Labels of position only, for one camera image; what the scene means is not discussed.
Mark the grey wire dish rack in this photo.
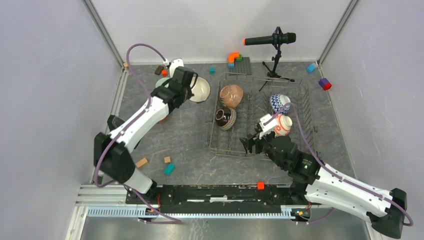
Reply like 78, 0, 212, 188
209, 73, 316, 160

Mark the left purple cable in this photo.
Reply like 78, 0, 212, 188
92, 43, 183, 225

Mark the green block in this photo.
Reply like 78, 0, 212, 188
235, 54, 243, 62

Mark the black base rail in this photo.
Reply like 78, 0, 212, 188
143, 184, 312, 214

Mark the pink speckled bowl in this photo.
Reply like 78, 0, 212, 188
219, 84, 244, 109

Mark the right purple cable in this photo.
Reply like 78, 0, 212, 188
263, 102, 414, 227

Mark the tan wooden brick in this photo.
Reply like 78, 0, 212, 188
135, 157, 149, 169

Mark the red and white bowl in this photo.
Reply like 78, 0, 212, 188
273, 114, 293, 137

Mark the teal and white bowl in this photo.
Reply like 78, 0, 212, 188
189, 76, 211, 103

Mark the black clear-top box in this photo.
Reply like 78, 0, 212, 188
107, 114, 125, 132

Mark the black microphone tripod stand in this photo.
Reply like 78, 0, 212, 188
262, 26, 296, 83

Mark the dark brown patterned bowl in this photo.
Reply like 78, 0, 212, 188
214, 107, 237, 131

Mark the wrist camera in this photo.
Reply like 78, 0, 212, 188
258, 114, 279, 139
163, 58, 184, 77

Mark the orange curved block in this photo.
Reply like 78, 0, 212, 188
227, 52, 240, 64

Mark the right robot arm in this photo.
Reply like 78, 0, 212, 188
240, 125, 407, 239

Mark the orange bowl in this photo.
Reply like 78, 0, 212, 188
159, 116, 168, 123

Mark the mint green flower bowl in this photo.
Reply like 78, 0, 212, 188
155, 77, 170, 88

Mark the brown block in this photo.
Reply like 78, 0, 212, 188
154, 65, 165, 76

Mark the purple cable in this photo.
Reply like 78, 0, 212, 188
92, 43, 183, 225
263, 102, 414, 227

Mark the small orange cube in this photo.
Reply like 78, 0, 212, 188
256, 182, 265, 191

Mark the blue zigzag pattern bowl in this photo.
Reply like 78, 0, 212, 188
269, 93, 291, 116

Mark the purple and red block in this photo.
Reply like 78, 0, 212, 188
318, 78, 332, 91

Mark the light blue block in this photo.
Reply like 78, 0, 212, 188
306, 63, 318, 73

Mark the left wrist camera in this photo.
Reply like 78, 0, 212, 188
163, 58, 184, 77

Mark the teal block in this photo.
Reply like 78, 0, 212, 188
164, 163, 176, 176

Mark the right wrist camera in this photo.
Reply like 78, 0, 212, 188
258, 114, 279, 139

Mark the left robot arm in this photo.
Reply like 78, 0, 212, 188
93, 66, 198, 204

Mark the black microphone orange tip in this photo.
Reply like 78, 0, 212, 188
243, 32, 297, 46

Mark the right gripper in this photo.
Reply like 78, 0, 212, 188
239, 127, 287, 170

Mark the grey building block baseplate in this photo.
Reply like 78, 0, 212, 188
228, 57, 252, 75

